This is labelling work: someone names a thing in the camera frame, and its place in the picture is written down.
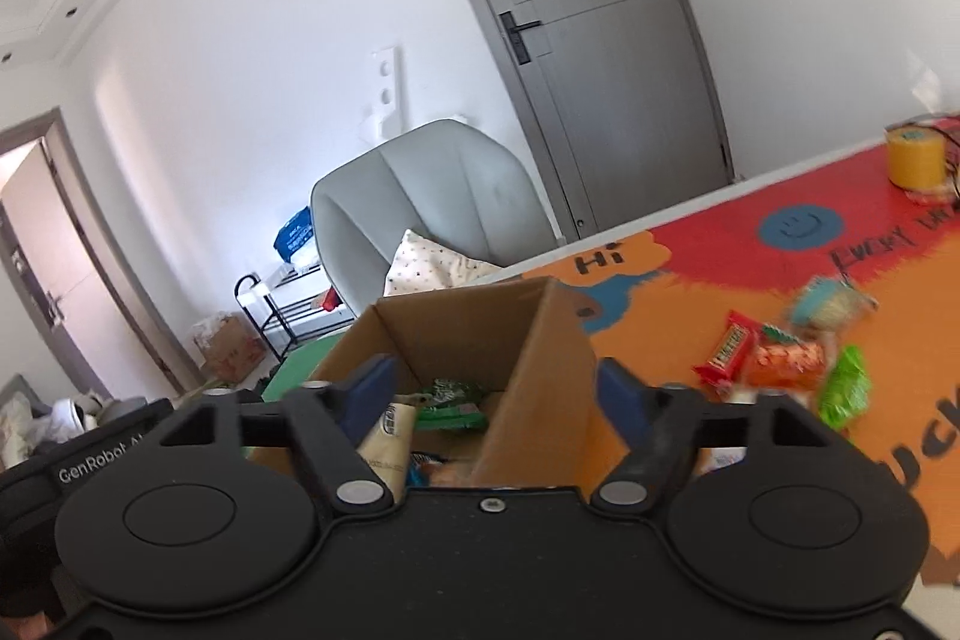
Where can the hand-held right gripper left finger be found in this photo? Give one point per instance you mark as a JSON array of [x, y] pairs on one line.
[[367, 396]]

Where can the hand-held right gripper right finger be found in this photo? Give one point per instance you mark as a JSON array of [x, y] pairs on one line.
[[626, 404]]

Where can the dark green snack packet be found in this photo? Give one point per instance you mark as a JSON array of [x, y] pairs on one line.
[[446, 398]]

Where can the white striped snack packet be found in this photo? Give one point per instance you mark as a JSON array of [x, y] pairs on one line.
[[721, 458]]

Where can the red candy packet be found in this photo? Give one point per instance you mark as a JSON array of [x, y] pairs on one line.
[[726, 351]]

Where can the small orange snack packet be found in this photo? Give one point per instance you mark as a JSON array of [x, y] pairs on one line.
[[787, 361]]

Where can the bright green snack packet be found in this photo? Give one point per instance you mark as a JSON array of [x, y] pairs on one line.
[[844, 389]]

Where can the light blue round snack packet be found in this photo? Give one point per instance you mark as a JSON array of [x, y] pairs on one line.
[[825, 302]]

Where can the red item on rack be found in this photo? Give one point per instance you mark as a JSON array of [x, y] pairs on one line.
[[328, 299]]

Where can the black metal shoe rack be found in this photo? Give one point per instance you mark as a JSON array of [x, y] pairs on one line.
[[300, 308]]

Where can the colourful cartoon table mat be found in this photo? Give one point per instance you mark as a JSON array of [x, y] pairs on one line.
[[675, 280]]

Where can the brown cardboard box with contents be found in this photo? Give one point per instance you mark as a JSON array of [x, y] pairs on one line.
[[232, 351]]

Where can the white dotted cushion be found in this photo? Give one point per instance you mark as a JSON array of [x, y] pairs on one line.
[[427, 261]]

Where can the blue plastic bag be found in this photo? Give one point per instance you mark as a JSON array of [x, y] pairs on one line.
[[294, 235]]

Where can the beige room door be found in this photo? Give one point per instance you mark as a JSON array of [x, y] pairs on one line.
[[45, 250]]

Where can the grey upholstered chair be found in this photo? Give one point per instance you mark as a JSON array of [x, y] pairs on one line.
[[450, 183]]

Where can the white foam board with holes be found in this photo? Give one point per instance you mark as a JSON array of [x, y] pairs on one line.
[[386, 78]]

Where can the grey door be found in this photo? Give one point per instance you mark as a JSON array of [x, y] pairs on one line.
[[600, 85]]

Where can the yellow tape roll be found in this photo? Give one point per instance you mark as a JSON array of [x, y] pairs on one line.
[[915, 160]]

